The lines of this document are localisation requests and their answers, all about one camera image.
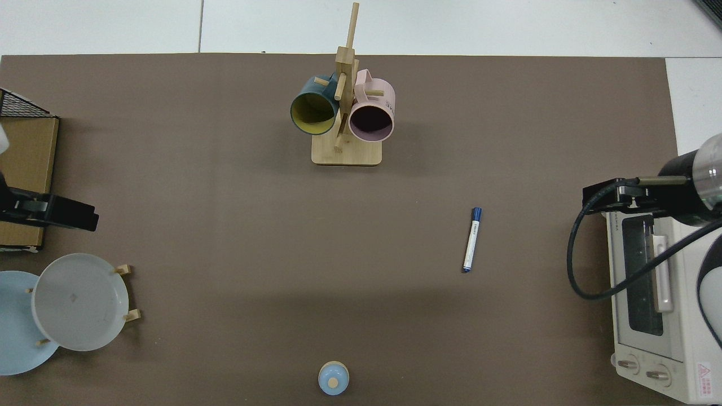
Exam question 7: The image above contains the blue whiteboard marker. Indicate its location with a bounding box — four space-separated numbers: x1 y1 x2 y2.
462 207 483 273

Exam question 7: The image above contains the grey plate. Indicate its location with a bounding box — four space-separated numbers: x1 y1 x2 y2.
31 253 130 352

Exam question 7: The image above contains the wooden plate rack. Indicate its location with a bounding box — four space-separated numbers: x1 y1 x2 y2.
25 264 142 347

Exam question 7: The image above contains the light blue plate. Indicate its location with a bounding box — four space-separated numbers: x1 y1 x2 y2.
0 271 60 376

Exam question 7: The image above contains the pale toaster oven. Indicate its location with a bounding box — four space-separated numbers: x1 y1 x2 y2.
601 206 722 404

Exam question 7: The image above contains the brown table cloth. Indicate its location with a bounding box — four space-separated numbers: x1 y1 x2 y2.
0 54 680 406

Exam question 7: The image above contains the dark grey device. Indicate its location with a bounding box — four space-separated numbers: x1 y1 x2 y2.
693 0 722 29

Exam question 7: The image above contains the dark teal mug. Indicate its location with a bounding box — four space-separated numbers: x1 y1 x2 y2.
290 73 341 136

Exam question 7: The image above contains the wooden cup stand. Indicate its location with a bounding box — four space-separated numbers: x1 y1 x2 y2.
311 2 383 167

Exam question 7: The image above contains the pink mug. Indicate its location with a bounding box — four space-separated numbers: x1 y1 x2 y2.
348 69 397 143

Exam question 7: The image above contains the wire basket with wooden floor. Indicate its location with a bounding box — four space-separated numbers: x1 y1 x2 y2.
0 89 60 253

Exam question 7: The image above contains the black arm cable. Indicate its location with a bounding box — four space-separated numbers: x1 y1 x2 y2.
567 178 722 301

